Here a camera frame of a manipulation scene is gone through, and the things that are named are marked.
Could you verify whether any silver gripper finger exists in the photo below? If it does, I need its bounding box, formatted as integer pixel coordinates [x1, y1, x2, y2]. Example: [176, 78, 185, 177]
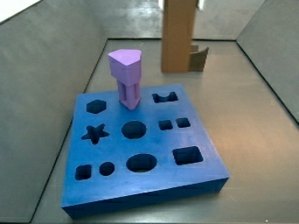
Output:
[197, 0, 205, 11]
[157, 0, 164, 9]

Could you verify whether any brown arch block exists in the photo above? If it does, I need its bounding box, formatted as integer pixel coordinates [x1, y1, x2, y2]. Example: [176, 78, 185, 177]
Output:
[161, 0, 197, 73]

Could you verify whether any blue shape sorting board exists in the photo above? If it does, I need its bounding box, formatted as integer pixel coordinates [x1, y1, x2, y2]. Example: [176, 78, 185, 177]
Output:
[61, 84, 229, 219]

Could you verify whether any purple shaped peg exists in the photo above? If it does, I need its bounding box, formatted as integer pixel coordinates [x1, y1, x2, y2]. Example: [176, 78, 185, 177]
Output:
[108, 49, 141, 110]

